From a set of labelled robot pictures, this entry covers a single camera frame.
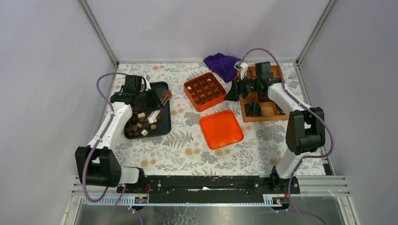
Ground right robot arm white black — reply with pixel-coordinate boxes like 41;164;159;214
224;61;326;193

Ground wooden compartment organizer box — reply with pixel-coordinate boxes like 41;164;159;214
235;64;290;123

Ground black plastic tray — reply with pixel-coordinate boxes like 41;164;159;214
123;82;172;139

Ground white rectangular chocolate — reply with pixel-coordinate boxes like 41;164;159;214
137;112;145;118

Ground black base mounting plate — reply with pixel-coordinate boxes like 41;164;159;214
125;175;300;204

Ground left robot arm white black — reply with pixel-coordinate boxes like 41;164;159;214
75;74;162;193

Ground tan cube chocolate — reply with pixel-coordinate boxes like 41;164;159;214
141;129;148;136

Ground dark rolled tie left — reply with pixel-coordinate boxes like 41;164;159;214
244;102;262;117

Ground purple cloth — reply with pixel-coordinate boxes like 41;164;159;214
203;53;240;83

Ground orange chocolate box with tray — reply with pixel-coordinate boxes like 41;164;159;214
184;72;227;113

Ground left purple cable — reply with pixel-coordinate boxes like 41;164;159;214
81;72;131;225

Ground orange box lid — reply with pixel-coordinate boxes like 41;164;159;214
199;110;244;150

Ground floral patterned table mat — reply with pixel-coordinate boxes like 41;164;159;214
113;63;287;176

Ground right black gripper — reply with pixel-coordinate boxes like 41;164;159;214
224;74;261;102

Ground white handled metal tongs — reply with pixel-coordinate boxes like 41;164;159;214
147;90;172;124

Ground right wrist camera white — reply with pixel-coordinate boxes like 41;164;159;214
234;61;249;80

